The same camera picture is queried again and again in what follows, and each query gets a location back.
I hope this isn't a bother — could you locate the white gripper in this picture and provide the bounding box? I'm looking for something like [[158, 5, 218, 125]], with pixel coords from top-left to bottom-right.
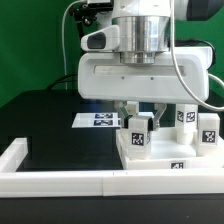
[[78, 47, 212, 131]]

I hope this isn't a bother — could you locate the white square table top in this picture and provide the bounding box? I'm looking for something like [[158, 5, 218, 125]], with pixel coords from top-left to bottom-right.
[[116, 127, 224, 170]]

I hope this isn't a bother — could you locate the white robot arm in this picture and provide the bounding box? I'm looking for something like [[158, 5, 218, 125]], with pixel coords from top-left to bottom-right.
[[78, 0, 224, 130]]

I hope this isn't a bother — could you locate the white marker tag sheet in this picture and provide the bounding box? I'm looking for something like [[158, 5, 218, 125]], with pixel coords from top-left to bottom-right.
[[72, 112, 121, 128]]

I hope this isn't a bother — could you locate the white u-shaped obstacle fence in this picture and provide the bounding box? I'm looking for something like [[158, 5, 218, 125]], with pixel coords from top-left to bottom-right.
[[0, 138, 224, 198]]

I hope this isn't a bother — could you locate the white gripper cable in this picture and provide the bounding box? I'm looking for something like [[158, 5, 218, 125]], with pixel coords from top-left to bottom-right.
[[169, 0, 224, 112]]

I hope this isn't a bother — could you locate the black cable bundle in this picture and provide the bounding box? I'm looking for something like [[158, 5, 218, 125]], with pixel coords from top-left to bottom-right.
[[45, 73, 80, 91]]

